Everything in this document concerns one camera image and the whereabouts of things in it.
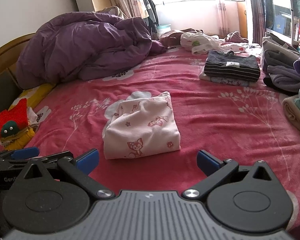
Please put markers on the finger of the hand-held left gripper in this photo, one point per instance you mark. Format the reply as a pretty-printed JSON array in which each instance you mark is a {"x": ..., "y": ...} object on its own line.
[{"x": 25, "y": 152}]

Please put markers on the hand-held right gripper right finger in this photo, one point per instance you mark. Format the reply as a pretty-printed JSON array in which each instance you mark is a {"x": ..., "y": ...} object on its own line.
[{"x": 207, "y": 162}]

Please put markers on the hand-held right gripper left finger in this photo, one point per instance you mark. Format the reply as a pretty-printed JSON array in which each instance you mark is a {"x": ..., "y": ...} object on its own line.
[{"x": 87, "y": 161}]

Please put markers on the pink printed pants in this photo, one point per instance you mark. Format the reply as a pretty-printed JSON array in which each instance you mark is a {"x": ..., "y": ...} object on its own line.
[{"x": 140, "y": 130}]

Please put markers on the hanging dark clothes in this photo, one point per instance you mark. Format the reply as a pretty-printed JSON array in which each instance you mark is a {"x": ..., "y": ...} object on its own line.
[{"x": 150, "y": 10}]

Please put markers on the red plush toy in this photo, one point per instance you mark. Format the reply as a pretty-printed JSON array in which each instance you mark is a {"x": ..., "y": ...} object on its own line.
[{"x": 12, "y": 115}]

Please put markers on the yellow pillow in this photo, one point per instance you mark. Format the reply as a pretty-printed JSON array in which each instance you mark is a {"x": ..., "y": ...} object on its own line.
[{"x": 35, "y": 92}]

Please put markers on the floral folded garment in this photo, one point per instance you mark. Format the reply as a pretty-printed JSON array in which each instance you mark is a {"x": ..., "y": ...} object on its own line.
[{"x": 227, "y": 82}]

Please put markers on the dark striped folded garment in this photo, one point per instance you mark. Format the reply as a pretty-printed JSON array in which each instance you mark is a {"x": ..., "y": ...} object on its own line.
[{"x": 230, "y": 67}]

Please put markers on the beige folded towel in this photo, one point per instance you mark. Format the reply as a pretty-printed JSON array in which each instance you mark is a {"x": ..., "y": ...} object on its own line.
[{"x": 293, "y": 112}]

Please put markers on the purple duvet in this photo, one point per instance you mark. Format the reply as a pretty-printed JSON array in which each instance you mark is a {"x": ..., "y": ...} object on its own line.
[{"x": 77, "y": 47}]

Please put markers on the white printed garment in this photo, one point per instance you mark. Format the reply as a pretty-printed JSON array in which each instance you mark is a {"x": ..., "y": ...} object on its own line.
[{"x": 197, "y": 42}]

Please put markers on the dusty pink clothing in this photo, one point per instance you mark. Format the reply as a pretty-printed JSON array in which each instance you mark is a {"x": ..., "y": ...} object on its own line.
[{"x": 236, "y": 37}]

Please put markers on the grey folded garment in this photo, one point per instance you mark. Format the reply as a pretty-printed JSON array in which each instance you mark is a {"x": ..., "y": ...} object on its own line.
[{"x": 277, "y": 55}]

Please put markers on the maroon clothing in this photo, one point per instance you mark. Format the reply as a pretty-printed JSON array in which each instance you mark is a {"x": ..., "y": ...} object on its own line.
[{"x": 170, "y": 37}]

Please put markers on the light blue basin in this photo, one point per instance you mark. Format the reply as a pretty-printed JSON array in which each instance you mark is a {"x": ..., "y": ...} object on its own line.
[{"x": 163, "y": 27}]

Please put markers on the wooden cabinet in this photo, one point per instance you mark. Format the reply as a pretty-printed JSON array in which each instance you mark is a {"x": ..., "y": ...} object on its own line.
[{"x": 242, "y": 17}]

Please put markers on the dark patterned curtain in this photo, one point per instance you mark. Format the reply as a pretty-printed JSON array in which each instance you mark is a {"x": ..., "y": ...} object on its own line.
[{"x": 256, "y": 10}]

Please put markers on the glass door bookshelf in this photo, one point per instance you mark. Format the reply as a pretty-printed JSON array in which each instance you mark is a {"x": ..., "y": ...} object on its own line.
[{"x": 282, "y": 17}]

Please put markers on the pink floral curtain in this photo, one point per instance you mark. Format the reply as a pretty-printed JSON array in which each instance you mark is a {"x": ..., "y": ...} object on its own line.
[{"x": 125, "y": 0}]

